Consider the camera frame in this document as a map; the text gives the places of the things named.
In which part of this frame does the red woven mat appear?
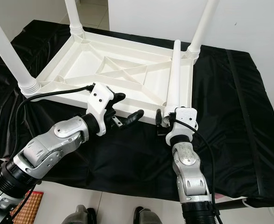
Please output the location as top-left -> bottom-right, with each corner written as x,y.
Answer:
11,191 -> 44,224

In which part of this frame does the grey right robot foot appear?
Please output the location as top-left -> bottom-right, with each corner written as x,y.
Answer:
132,208 -> 158,224

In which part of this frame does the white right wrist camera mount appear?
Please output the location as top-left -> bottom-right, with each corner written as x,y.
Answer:
165,106 -> 198,143

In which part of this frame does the white plastic table leg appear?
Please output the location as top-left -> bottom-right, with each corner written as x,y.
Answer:
0,9 -> 39,96
64,0 -> 85,35
186,0 -> 219,59
164,40 -> 184,126

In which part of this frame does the grey robot foot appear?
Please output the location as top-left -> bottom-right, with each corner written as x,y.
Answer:
132,208 -> 158,224
62,205 -> 88,224

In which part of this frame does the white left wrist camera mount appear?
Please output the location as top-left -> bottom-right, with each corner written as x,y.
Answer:
85,83 -> 115,137

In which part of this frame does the grey left robot foot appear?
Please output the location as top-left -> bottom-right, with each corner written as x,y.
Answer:
62,205 -> 88,224

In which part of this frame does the black table cloth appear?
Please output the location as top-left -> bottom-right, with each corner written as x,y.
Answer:
0,20 -> 274,206

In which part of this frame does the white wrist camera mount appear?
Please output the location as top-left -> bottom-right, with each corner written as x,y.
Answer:
85,83 -> 115,137
165,106 -> 198,143

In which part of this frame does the white plastic children table top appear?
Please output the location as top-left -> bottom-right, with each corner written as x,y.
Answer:
21,27 -> 198,126

